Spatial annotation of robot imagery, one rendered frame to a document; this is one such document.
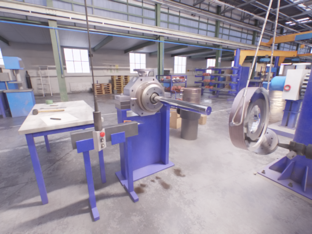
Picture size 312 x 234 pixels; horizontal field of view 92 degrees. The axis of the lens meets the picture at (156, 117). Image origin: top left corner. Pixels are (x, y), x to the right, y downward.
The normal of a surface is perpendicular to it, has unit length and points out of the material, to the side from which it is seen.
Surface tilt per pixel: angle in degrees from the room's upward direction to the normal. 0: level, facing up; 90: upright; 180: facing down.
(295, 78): 90
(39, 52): 90
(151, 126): 90
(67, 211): 0
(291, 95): 90
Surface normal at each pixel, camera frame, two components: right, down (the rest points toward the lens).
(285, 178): 0.15, 0.26
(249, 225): 0.00, -0.96
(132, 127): 0.54, 0.22
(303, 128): -0.99, 0.03
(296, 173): -0.88, 0.13
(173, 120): -0.59, 0.22
